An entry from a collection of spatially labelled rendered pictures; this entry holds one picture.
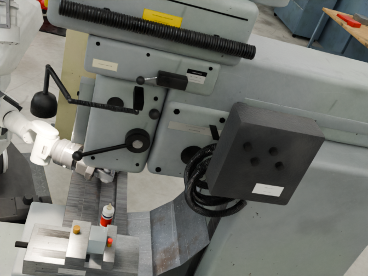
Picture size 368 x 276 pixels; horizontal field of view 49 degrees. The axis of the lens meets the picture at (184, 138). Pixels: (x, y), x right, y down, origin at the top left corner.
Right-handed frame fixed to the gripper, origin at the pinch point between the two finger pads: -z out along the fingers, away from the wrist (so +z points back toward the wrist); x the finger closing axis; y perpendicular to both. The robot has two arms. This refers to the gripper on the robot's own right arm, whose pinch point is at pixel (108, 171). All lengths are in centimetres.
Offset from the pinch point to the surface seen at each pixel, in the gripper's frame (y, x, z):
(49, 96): -26.0, -10.4, 18.1
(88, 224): 15.8, -10.2, -0.7
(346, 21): 33, 570, -156
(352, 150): -33, 12, -68
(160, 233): 28.6, 10.9, -22.9
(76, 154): -15.4, -16.3, 5.1
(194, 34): -57, -11, -15
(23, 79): 126, 219, 165
